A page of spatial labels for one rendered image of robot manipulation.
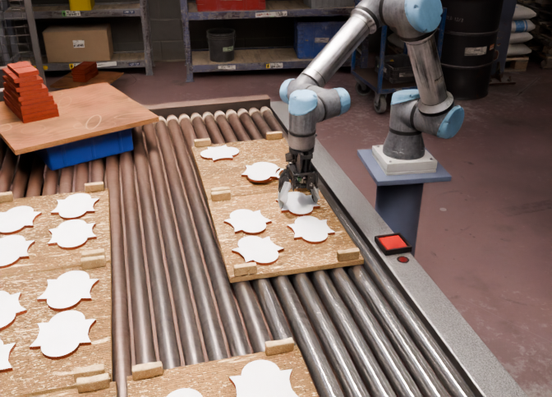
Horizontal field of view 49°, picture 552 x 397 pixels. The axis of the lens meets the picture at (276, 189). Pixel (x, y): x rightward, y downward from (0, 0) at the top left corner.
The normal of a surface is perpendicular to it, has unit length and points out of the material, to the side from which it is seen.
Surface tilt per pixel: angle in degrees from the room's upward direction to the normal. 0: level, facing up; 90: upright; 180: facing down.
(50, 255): 0
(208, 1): 90
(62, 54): 90
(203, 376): 0
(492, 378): 0
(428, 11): 81
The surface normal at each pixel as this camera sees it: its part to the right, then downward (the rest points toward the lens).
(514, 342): 0.00, -0.88
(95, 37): 0.15, 0.46
